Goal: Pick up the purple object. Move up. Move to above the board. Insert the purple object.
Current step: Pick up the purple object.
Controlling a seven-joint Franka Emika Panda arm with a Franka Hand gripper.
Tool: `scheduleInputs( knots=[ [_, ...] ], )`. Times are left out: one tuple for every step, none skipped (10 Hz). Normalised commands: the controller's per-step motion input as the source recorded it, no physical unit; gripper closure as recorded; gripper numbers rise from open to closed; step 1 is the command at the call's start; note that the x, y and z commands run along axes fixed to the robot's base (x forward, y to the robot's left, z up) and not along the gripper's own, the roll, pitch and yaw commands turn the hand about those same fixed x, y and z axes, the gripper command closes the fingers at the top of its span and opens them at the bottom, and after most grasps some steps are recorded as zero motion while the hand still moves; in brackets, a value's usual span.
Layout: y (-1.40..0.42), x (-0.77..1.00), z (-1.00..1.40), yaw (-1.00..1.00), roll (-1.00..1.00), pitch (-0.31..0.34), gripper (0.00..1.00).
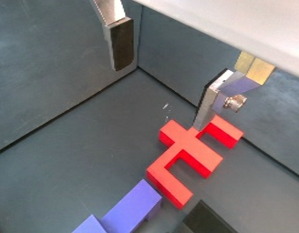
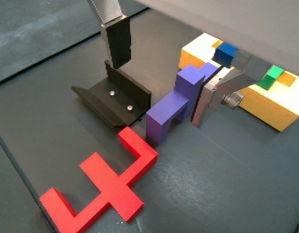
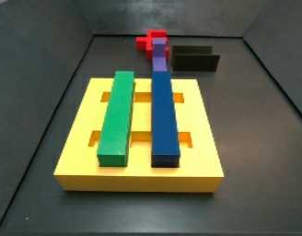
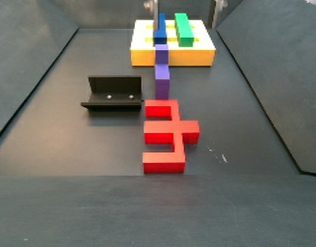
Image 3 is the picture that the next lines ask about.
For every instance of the purple comb-shaped block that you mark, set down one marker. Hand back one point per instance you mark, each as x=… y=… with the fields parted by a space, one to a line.
x=158 y=55

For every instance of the yellow slotted board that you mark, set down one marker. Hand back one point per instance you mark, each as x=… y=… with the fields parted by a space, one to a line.
x=198 y=175

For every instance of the blue long block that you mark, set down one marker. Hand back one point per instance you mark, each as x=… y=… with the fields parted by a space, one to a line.
x=165 y=146

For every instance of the green long block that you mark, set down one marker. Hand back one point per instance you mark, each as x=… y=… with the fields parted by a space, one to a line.
x=113 y=146

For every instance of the red comb-shaped block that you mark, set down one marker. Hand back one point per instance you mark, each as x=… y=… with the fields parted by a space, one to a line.
x=144 y=41

